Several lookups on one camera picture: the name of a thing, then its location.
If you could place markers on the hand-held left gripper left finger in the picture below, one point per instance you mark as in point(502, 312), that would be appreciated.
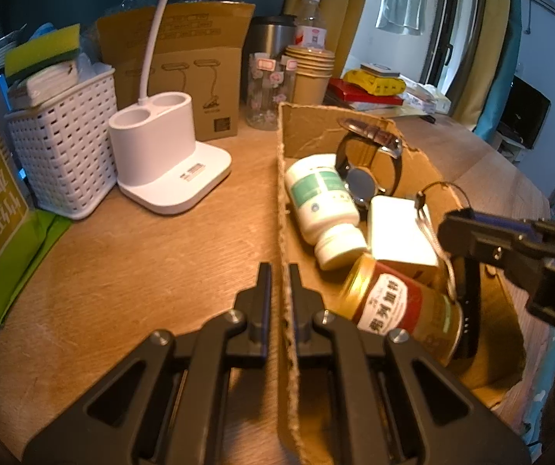
point(253, 319)

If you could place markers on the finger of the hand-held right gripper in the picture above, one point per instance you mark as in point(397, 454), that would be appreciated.
point(481, 242)
point(505, 223)

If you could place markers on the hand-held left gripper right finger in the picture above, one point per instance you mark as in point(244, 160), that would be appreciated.
point(306, 319)

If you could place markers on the black car key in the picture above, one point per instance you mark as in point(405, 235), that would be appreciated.
point(466, 310)

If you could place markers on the white charger block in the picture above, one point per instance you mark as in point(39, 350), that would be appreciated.
point(396, 232)

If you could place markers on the red gold-lidded can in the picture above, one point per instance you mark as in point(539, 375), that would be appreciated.
point(403, 310)

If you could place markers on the white medicine bottle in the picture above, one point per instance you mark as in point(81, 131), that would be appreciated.
point(316, 189)

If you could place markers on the black wrist watch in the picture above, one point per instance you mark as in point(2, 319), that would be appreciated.
point(360, 181)

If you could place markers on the cardboard box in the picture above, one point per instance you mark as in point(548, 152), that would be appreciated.
point(306, 126)

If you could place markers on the white television stand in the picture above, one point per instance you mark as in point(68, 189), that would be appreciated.
point(507, 144)

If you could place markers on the blue bedding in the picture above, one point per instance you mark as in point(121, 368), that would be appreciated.
point(539, 397)

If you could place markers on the black television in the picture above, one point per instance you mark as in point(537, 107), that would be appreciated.
point(524, 111)

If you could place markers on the white carton boxes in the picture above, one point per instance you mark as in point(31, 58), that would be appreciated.
point(427, 99)

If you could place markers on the narrow teal curtain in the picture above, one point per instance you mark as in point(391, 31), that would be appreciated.
point(507, 58)

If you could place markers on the white desk lamp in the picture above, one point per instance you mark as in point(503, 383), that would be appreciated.
point(161, 174)

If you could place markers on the narrow yellow curtain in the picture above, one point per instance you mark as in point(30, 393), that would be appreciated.
point(488, 34)

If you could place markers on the yellow packet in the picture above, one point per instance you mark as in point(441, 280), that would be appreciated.
point(374, 85)

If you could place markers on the white round device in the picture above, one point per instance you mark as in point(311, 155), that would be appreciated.
point(379, 70)

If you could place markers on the sliding glass door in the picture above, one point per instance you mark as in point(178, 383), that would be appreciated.
point(456, 19)

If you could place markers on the glass jar with labels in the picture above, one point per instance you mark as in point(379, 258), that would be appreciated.
point(265, 101)

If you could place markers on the stack of brown paper cups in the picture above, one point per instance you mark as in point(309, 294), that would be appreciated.
point(309, 85)

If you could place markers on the brown lamp carton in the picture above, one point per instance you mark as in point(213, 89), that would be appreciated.
point(229, 87)

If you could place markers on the white woven plastic basket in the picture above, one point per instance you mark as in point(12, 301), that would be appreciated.
point(59, 155)

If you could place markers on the wide yellow curtain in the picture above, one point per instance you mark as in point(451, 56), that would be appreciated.
point(340, 5)

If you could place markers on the clear water bottle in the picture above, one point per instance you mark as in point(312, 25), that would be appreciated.
point(309, 19)

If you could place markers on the steel thermos mug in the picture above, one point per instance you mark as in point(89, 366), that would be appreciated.
point(270, 36)

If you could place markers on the white tissue pack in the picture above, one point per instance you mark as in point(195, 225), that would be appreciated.
point(45, 82)

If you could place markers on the yellow green sponge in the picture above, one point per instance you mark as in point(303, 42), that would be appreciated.
point(40, 51)

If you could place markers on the blue plastic bag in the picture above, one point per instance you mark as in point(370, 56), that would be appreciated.
point(45, 28)

